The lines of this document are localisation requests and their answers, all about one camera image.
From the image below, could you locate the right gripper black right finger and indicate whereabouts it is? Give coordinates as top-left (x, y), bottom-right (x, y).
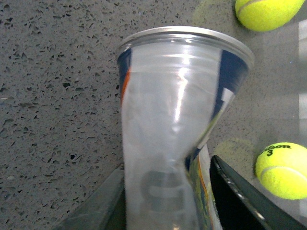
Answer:
top-left (210, 155), bottom-right (306, 230)

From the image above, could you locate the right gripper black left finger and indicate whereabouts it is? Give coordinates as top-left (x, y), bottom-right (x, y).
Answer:
top-left (56, 166), bottom-right (126, 230)

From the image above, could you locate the Wilson tennis ball can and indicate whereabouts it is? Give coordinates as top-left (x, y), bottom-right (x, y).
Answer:
top-left (117, 26), bottom-right (254, 230)

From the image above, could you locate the yellow tennis ball far right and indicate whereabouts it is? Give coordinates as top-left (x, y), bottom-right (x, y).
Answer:
top-left (255, 142), bottom-right (307, 200)

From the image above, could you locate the yellow tennis ball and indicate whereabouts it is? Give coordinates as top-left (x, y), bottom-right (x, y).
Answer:
top-left (255, 142), bottom-right (307, 200)
top-left (235, 0), bottom-right (304, 32)

